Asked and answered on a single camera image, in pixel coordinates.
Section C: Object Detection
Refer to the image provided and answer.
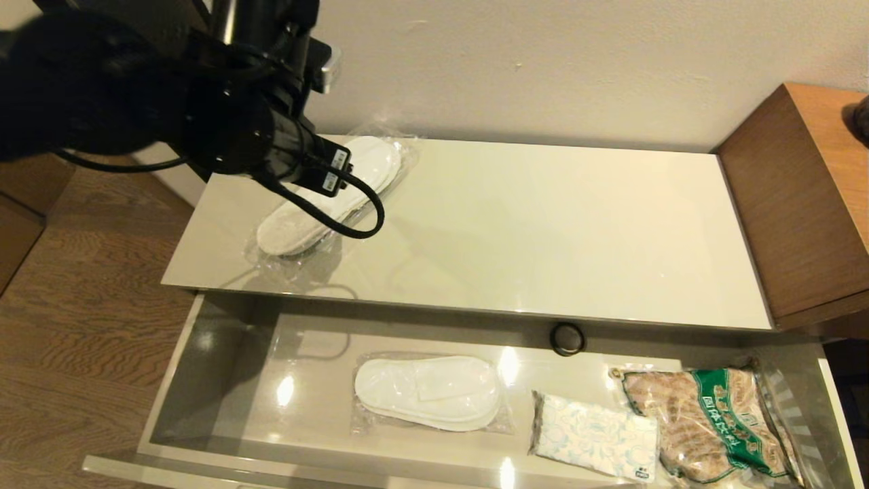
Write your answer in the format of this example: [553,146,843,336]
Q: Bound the white slippers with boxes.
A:
[243,126,419,280]
[350,350,514,436]

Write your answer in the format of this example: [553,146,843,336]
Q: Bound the beige glossy drawer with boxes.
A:
[81,292,863,489]

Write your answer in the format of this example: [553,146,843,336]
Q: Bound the white blue-floral tissue pack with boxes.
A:
[528,391,659,484]

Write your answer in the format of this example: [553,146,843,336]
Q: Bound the brown wooden furniture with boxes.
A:
[0,153,77,297]

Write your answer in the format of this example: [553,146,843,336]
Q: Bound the brown wooden side cabinet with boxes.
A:
[714,83,869,332]

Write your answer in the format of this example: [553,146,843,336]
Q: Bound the green brown snack bag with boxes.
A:
[609,365,815,487]

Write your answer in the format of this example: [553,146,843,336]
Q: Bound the dark round object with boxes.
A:
[850,95,869,147]

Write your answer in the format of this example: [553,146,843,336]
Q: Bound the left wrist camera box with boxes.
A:
[309,37,341,94]

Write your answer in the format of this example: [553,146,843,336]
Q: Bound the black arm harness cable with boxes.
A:
[54,148,191,175]

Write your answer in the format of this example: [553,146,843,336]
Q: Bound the black looping wrist cable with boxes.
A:
[257,166,386,240]

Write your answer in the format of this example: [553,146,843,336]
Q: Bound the black ring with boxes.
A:
[549,323,586,357]

